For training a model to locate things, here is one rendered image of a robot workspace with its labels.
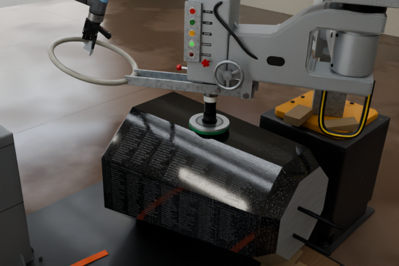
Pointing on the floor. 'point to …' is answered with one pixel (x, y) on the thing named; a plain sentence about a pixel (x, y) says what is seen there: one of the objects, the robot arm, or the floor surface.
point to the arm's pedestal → (12, 207)
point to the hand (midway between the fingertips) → (91, 51)
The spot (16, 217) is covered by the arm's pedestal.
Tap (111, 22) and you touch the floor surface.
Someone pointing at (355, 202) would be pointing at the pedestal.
